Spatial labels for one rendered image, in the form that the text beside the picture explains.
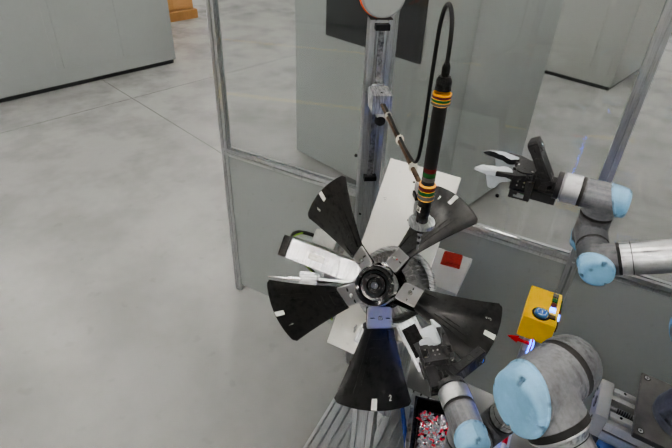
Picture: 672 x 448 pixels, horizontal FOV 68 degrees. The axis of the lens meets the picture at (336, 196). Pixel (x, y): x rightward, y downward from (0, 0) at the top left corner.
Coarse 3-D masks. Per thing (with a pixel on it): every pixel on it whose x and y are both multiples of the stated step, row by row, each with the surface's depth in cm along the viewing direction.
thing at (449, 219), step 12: (444, 192) 150; (432, 204) 151; (444, 204) 148; (456, 204) 145; (432, 216) 148; (444, 216) 144; (456, 216) 142; (468, 216) 140; (444, 228) 142; (456, 228) 140; (408, 240) 149; (432, 240) 142; (408, 252) 145
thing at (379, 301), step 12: (384, 264) 154; (360, 276) 145; (372, 276) 144; (384, 276) 143; (396, 276) 147; (360, 288) 145; (384, 288) 142; (396, 288) 144; (372, 300) 143; (384, 300) 141
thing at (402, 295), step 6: (402, 288) 147; (408, 288) 147; (414, 288) 148; (396, 294) 144; (402, 294) 144; (408, 294) 145; (414, 294) 145; (420, 294) 146; (402, 300) 142; (408, 300) 143; (414, 300) 143; (414, 306) 141
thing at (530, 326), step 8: (536, 288) 166; (528, 296) 163; (536, 296) 163; (544, 296) 163; (552, 296) 163; (560, 296) 163; (528, 304) 160; (536, 304) 160; (544, 304) 160; (560, 304) 161; (528, 312) 157; (520, 320) 163; (528, 320) 156; (536, 320) 155; (544, 320) 154; (552, 320) 154; (520, 328) 159; (528, 328) 157; (536, 328) 156; (544, 328) 154; (552, 328) 153; (528, 336) 159; (536, 336) 157; (544, 336) 156
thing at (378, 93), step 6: (372, 84) 178; (378, 84) 179; (384, 84) 179; (372, 90) 175; (378, 90) 176; (384, 90) 176; (372, 96) 172; (378, 96) 172; (384, 96) 172; (390, 96) 172; (372, 102) 173; (378, 102) 173; (384, 102) 173; (390, 102) 173; (372, 108) 174; (378, 108) 174; (390, 108) 175
